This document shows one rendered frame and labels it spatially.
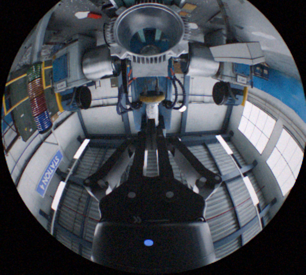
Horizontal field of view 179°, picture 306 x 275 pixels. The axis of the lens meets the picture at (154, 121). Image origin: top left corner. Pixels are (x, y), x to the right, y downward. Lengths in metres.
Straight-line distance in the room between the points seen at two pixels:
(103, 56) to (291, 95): 5.72
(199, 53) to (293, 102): 5.19
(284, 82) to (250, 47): 5.50
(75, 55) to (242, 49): 0.75
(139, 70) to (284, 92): 5.63
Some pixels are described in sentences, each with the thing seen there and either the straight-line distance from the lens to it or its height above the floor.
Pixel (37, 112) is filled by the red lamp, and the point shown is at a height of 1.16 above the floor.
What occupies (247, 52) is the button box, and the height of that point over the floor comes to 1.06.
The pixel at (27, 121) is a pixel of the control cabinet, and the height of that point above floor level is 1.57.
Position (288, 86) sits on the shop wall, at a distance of 5.64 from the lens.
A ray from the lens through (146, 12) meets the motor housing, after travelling 0.34.
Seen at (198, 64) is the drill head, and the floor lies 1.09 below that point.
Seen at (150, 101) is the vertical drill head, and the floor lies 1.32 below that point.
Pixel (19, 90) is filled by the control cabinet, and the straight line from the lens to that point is 3.35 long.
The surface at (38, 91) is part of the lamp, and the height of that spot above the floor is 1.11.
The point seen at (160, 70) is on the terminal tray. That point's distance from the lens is 0.32.
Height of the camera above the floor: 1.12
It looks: 28 degrees up
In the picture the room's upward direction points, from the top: 178 degrees clockwise
